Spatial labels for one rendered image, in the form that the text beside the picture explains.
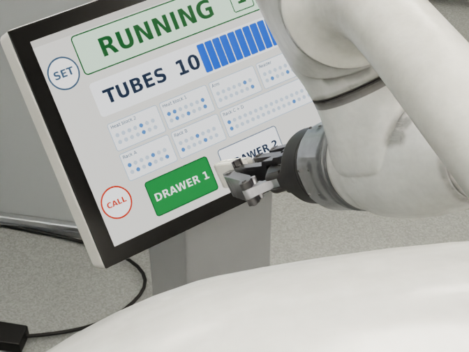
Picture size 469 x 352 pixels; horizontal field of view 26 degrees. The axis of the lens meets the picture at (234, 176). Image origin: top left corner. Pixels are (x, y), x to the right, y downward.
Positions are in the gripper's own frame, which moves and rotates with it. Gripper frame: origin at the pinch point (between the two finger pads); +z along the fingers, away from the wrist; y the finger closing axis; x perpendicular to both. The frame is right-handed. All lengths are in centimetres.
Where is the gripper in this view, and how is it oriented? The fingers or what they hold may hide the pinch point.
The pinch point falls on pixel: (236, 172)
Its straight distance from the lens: 113.9
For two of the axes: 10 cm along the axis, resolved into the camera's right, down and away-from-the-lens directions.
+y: -7.9, 4.4, -4.2
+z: -4.5, 0.4, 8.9
